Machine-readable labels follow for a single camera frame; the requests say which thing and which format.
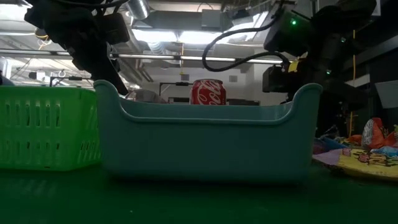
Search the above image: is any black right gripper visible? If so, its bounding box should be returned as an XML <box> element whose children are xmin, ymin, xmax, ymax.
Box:
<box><xmin>264</xmin><ymin>9</ymin><xmax>324</xmax><ymax>94</ymax></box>

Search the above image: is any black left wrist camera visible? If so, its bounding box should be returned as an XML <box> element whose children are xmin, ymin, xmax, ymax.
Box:
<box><xmin>99</xmin><ymin>12</ymin><xmax>131</xmax><ymax>45</ymax></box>

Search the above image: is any red-orange candy wrapper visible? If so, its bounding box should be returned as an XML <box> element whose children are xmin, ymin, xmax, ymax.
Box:
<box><xmin>360</xmin><ymin>117</ymin><xmax>398</xmax><ymax>149</ymax></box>

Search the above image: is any grey slanted panel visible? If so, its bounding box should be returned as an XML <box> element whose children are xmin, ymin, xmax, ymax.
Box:
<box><xmin>374</xmin><ymin>80</ymin><xmax>398</xmax><ymax>110</ymax></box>

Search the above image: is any yellow cable reel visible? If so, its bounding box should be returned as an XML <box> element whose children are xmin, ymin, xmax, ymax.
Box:
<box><xmin>34</xmin><ymin>27</ymin><xmax>51</xmax><ymax>42</ymax></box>

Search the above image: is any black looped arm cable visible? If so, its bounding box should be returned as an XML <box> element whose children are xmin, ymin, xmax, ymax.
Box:
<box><xmin>201</xmin><ymin>12</ymin><xmax>293</xmax><ymax>73</ymax></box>

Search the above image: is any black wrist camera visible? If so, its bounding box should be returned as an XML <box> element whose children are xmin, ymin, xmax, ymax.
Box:
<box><xmin>262</xmin><ymin>64</ymin><xmax>292</xmax><ymax>93</ymax></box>
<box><xmin>99</xmin><ymin>12</ymin><xmax>131</xmax><ymax>45</ymax></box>

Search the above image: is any silver ventilation duct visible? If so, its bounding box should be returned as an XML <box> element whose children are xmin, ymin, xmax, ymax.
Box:
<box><xmin>126</xmin><ymin>0</ymin><xmax>150</xmax><ymax>20</ymax></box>

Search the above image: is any large yellow candy packet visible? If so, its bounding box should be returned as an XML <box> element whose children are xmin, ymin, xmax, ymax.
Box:
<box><xmin>312</xmin><ymin>147</ymin><xmax>398</xmax><ymax>183</ymax></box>

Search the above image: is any green plastic basket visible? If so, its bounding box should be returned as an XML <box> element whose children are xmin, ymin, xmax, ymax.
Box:
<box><xmin>0</xmin><ymin>85</ymin><xmax>102</xmax><ymax>172</ymax></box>

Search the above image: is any teal plastic bin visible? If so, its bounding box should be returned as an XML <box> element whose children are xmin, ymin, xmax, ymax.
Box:
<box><xmin>93</xmin><ymin>79</ymin><xmax>324</xmax><ymax>185</ymax></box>

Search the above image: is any grey ceiling duct box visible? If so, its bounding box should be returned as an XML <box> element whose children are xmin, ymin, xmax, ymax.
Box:
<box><xmin>201</xmin><ymin>9</ymin><xmax>222</xmax><ymax>29</ymax></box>

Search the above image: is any red Coca-Cola can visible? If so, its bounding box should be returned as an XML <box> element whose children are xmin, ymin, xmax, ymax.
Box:
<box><xmin>189</xmin><ymin>78</ymin><xmax>228</xmax><ymax>106</ymax></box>

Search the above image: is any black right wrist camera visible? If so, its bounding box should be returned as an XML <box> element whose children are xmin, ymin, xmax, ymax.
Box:
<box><xmin>262</xmin><ymin>64</ymin><xmax>292</xmax><ymax>93</ymax></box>

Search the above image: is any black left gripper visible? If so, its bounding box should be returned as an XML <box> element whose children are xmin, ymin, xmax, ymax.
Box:
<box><xmin>24</xmin><ymin>0</ymin><xmax>129</xmax><ymax>96</ymax></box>

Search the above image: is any bright ceiling light panel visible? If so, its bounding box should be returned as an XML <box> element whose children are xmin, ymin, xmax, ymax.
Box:
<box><xmin>132</xmin><ymin>29</ymin><xmax>224</xmax><ymax>45</ymax></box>

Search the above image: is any blue candy packet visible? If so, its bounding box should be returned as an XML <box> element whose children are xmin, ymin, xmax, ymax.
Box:
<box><xmin>313</xmin><ymin>136</ymin><xmax>346</xmax><ymax>156</ymax></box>

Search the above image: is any long ceiling strip light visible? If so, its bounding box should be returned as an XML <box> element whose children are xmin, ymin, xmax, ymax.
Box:
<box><xmin>0</xmin><ymin>49</ymin><xmax>301</xmax><ymax>65</ymax></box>

